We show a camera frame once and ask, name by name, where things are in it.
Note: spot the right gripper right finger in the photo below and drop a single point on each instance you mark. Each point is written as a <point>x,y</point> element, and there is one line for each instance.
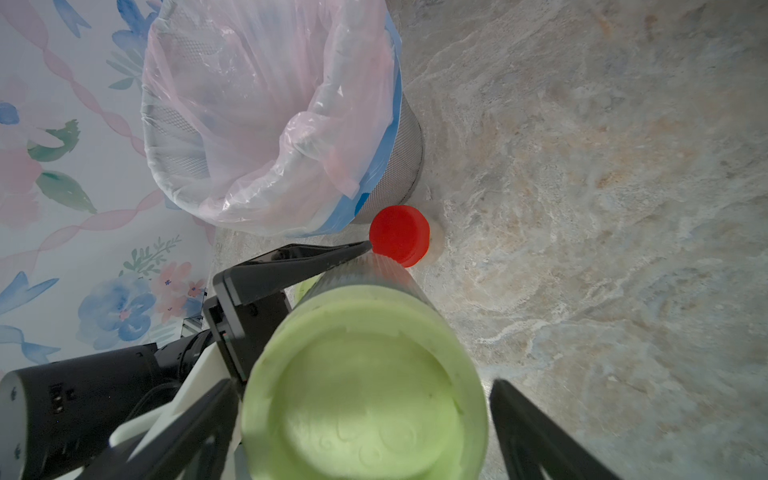
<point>533,446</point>

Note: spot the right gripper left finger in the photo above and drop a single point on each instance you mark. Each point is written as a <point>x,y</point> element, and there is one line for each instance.
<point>194,446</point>

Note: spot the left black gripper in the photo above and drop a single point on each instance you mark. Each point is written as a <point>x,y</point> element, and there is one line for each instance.
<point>255,304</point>

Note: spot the green lid jar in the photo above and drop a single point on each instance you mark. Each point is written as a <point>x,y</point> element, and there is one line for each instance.
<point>364,379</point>
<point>304,287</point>

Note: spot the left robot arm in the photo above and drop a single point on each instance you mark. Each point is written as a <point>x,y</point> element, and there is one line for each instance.
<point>56,419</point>

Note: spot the red lid peanut jar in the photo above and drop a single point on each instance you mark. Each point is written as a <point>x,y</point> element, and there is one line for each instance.
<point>404,234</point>

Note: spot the grey mesh trash bin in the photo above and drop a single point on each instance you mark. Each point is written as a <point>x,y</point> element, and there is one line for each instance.
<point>396,162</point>

